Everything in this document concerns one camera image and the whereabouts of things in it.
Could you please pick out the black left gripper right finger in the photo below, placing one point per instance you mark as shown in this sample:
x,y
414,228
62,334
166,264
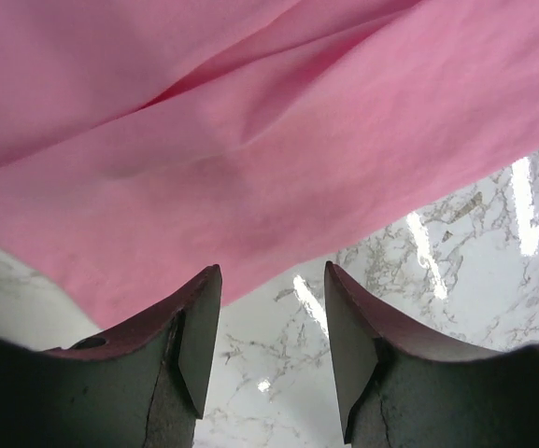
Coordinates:
x,y
400,383

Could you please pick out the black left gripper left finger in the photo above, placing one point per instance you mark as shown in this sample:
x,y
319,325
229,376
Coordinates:
x,y
141,383

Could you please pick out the pink t shirt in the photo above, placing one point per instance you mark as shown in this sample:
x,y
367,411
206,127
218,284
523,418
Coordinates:
x,y
141,141

